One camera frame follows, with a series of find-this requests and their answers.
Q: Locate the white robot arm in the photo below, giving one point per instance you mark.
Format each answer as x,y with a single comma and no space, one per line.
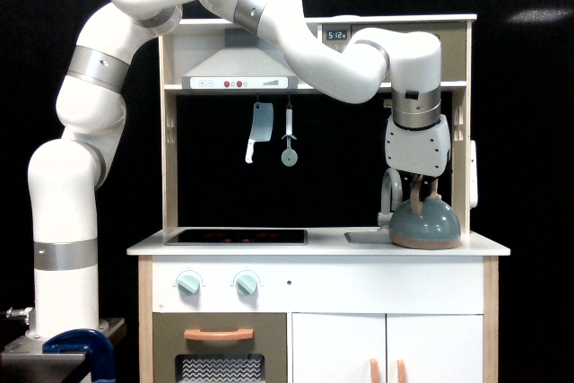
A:
64,174

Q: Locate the white cabinet door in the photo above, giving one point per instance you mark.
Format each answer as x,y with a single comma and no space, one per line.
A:
435,348
339,348

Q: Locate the toy cleaver knife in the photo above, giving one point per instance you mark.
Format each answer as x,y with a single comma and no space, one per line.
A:
262,127

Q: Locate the grey toy sink basin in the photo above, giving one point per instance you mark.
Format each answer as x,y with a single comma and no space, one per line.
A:
368,237

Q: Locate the toy microwave with green window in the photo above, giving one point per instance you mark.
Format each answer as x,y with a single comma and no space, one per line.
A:
452,36

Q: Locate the black toy stove top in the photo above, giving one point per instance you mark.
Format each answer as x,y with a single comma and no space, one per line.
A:
240,236

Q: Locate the blue c-clamp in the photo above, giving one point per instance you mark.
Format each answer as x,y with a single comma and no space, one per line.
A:
97,347

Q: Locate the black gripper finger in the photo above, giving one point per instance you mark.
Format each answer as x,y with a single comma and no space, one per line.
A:
433,182
407,183

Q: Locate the white wooden toy kitchen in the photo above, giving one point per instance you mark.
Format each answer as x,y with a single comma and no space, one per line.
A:
334,188

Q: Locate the toy pizza cutter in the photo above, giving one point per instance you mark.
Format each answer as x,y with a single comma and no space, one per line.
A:
289,155

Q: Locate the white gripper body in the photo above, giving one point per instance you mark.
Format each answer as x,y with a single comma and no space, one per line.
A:
423,152

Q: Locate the mint stove knob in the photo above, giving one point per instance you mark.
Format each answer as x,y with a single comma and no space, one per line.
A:
246,282
189,283

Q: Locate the grey-green toy teapot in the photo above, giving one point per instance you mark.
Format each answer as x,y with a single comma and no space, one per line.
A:
429,224

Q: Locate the grey toy range hood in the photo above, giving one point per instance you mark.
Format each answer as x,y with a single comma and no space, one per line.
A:
233,60

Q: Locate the grey toy faucet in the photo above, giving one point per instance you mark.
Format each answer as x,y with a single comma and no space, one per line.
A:
390,199

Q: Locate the right mint stove knob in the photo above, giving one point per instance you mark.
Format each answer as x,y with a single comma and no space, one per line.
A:
246,282

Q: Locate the right white cabinet door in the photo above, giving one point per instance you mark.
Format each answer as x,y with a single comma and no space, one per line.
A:
435,348

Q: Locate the toy oven door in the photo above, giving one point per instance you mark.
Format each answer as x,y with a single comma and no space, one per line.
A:
219,347

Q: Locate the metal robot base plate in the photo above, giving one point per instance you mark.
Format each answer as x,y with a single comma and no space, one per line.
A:
28,347

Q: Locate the left white cabinet door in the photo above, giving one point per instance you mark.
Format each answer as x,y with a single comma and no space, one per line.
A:
339,348

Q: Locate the left mint stove knob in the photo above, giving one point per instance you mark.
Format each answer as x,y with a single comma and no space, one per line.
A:
189,283

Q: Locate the white side-mounted toy phone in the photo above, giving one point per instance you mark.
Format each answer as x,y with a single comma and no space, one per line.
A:
473,179

